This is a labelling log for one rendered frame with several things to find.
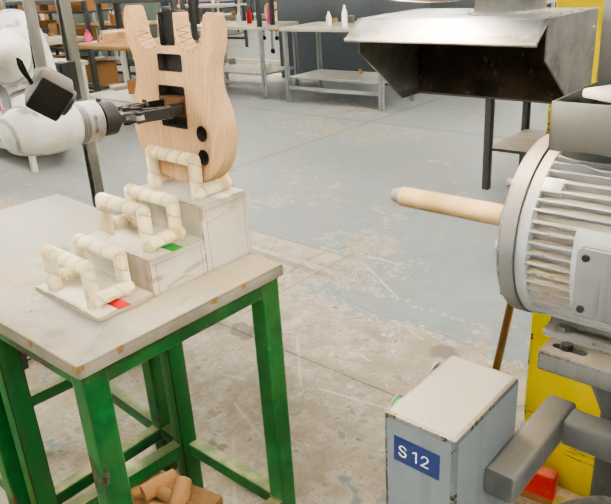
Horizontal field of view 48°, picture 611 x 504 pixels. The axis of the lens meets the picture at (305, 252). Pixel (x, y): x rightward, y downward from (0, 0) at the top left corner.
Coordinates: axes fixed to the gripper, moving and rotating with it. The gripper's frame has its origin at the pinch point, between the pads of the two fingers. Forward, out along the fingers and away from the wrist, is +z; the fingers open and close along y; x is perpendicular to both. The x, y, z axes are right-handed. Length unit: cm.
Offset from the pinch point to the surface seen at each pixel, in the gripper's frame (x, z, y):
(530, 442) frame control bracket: -28, -30, 108
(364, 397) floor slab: -128, 85, -7
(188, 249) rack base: -30.5, -9.7, 14.0
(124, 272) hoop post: -32.1, -25.1, 10.4
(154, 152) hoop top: -11.1, -3.3, -4.4
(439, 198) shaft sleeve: -5, -12, 82
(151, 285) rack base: -35.9, -20.7, 13.6
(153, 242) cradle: -27.0, -17.3, 11.4
